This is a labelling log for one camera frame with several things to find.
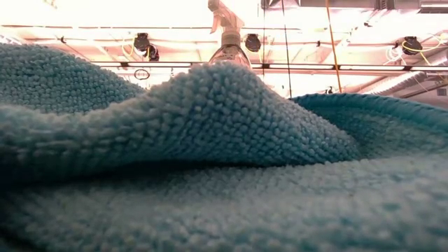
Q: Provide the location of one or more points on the long ceiling strut rail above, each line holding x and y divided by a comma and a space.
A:
315, 66

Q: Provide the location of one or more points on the blue microfiber towel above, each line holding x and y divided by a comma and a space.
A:
210, 122

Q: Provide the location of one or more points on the white corrugated duct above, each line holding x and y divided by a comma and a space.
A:
402, 84

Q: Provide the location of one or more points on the clear spray bottle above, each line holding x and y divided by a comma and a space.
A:
230, 52

